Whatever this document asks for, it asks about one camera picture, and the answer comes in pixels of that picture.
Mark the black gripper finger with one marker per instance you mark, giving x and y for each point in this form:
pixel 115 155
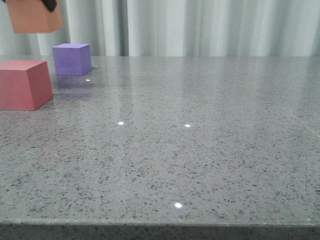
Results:
pixel 50 4

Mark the orange foam cube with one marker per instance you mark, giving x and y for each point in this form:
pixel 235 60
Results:
pixel 32 17

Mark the purple foam cube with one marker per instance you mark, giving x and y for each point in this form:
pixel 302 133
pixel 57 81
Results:
pixel 72 59

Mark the pale green curtain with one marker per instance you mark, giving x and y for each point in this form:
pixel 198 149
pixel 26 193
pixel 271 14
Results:
pixel 177 28

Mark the red foam cube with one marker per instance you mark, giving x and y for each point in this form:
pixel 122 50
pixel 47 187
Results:
pixel 25 85

